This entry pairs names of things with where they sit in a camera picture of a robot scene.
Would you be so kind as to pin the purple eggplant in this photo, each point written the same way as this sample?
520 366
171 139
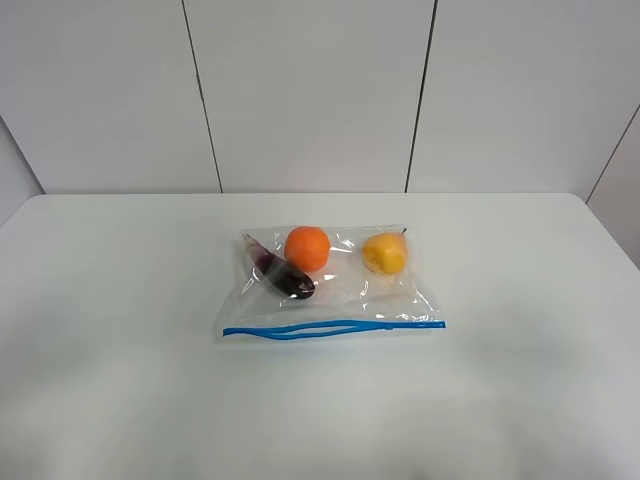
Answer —
264 265

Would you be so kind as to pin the orange fruit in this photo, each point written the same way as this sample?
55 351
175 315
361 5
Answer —
307 248

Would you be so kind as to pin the yellow pear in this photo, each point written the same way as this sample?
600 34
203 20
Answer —
386 253

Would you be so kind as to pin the clear zip bag blue zipper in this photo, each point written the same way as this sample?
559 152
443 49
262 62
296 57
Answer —
349 298

